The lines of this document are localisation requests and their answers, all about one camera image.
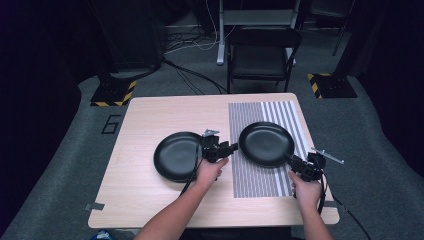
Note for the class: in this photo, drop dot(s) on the grey striped mat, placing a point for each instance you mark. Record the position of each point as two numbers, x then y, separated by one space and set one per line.
253 180

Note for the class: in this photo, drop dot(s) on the thin metal stand leg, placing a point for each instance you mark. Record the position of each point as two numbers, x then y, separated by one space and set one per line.
340 36

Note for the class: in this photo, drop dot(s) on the white metal desk frame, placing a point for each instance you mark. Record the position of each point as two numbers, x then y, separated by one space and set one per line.
221 33

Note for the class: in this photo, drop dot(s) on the blue white packet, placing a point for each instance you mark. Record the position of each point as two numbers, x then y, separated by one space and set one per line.
103 235

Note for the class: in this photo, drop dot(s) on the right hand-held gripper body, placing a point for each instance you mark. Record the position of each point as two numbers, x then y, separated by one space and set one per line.
310 168

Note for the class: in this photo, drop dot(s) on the person's left hand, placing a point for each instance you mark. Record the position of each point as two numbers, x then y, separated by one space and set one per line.
208 173

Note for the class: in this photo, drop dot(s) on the black frying pan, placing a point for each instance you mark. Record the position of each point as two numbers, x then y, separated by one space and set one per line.
176 156
266 143

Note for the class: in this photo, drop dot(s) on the dark curtain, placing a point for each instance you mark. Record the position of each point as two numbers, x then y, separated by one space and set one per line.
393 66
36 83

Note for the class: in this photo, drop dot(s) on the black tape floor marking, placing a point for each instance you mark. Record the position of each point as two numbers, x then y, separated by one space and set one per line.
111 124

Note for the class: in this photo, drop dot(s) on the yellow-black striped stand base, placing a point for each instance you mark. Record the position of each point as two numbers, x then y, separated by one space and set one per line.
111 95
333 86

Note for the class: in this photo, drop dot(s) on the person's right hand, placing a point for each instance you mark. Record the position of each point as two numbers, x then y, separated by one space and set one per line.
306 193

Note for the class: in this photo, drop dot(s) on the black folding chair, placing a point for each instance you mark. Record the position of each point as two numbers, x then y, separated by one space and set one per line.
260 60

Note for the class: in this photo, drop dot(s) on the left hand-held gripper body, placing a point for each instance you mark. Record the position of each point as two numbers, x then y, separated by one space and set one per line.
210 146

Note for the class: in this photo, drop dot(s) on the grey tape strip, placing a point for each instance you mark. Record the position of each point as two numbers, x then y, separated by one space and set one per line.
94 206

